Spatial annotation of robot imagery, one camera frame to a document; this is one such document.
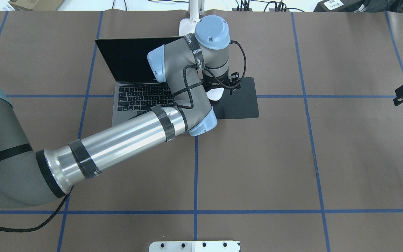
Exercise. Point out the black mouse pad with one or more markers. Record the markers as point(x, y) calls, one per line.
point(242, 104)

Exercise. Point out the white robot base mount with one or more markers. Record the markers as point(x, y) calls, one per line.
point(195, 246)

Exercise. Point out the black box with label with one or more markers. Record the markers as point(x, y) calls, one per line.
point(341, 6)

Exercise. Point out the grey silver left robot arm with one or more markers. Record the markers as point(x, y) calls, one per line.
point(29, 178)

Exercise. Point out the white computer mouse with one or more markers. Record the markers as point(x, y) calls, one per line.
point(214, 95)

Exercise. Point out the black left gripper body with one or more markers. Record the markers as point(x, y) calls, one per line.
point(211, 83)

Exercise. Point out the white desk lamp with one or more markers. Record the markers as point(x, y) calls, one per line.
point(196, 11)

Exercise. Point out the grey laptop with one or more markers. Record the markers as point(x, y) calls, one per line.
point(135, 77)

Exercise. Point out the cardboard box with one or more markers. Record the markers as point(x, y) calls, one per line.
point(35, 5)

